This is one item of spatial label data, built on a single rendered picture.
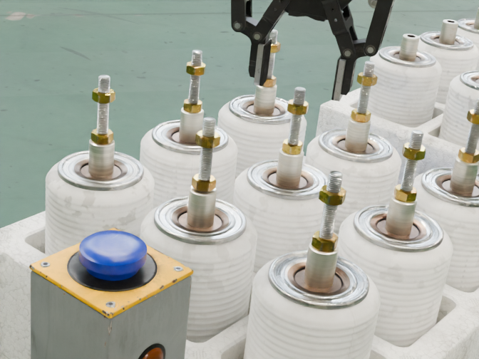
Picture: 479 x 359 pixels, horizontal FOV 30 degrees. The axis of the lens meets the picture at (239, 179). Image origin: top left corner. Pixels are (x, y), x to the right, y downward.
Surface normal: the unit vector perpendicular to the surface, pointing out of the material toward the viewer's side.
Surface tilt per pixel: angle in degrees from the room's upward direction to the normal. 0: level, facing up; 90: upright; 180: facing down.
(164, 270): 0
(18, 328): 90
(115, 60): 0
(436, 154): 90
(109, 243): 0
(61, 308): 90
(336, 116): 90
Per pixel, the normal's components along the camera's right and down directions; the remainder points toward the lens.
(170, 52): 0.10, -0.89
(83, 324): -0.63, 0.29
